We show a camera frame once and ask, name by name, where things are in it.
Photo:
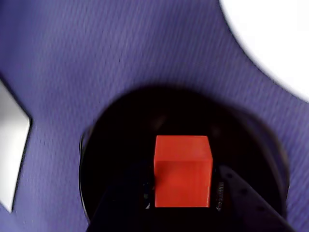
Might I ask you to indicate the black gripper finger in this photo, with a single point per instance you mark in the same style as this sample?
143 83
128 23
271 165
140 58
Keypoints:
125 200
241 205

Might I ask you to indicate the red cube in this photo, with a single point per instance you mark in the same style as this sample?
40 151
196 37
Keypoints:
183 174

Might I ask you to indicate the white round plate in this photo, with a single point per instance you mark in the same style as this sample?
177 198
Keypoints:
272 36

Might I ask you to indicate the blue woven table cloth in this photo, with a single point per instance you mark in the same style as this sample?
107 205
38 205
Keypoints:
96 60

